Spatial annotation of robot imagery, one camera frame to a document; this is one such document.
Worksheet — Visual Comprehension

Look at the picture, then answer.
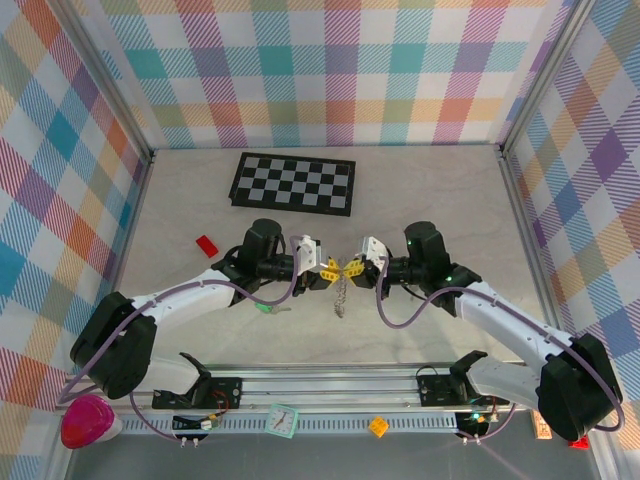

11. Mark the black grey checkerboard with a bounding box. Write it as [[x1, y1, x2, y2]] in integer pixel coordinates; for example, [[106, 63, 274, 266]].
[[228, 151, 357, 218]]

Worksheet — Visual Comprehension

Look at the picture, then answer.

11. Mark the metal keyring with chain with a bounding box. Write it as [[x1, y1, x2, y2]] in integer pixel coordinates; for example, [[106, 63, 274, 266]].
[[329, 257, 351, 321]]

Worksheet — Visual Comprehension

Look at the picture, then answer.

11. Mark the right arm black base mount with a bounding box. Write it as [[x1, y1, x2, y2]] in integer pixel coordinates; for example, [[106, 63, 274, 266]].
[[417, 367, 511, 407]]

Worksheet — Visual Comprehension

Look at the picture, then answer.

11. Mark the teal square clock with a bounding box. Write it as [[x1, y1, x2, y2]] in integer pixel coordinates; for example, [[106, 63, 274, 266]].
[[264, 403, 300, 440]]

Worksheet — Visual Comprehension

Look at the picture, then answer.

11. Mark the aluminium frame front post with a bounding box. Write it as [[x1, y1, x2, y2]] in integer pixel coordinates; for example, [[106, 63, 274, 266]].
[[587, 429, 621, 480], [47, 447, 76, 480]]

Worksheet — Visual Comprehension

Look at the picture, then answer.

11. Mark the aluminium table side rail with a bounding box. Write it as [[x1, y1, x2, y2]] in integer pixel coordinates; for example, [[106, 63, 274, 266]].
[[499, 149, 571, 341], [92, 154, 156, 374]]

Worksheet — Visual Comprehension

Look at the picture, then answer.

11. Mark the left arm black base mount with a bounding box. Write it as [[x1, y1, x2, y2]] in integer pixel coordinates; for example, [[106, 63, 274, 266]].
[[151, 377, 244, 411]]

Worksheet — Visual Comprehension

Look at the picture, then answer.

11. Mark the small red block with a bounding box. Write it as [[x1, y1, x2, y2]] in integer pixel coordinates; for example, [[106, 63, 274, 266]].
[[194, 234, 221, 259]]

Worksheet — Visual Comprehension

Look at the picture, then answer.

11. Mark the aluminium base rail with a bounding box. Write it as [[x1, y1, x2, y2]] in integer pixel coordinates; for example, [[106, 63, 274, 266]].
[[64, 367, 546, 414]]

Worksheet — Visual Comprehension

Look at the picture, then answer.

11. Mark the wooden printed block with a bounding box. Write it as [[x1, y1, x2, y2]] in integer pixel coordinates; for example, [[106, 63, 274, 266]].
[[530, 410, 554, 441]]

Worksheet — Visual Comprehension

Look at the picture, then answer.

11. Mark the black connector bracket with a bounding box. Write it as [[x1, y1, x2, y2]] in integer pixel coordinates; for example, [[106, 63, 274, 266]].
[[171, 410, 224, 447], [453, 408, 504, 446]]

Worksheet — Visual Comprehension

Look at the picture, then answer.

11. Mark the slotted white cable duct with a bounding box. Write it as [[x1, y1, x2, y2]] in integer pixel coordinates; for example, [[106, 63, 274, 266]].
[[119, 412, 461, 434]]

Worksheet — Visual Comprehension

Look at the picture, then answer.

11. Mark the aluminium frame corner post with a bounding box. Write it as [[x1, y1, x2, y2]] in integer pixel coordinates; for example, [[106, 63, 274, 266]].
[[62, 0, 156, 164], [499, 0, 594, 159]]

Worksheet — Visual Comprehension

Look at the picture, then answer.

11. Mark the pink dome toy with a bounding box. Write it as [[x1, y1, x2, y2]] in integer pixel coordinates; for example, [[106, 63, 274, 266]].
[[59, 393, 124, 450]]

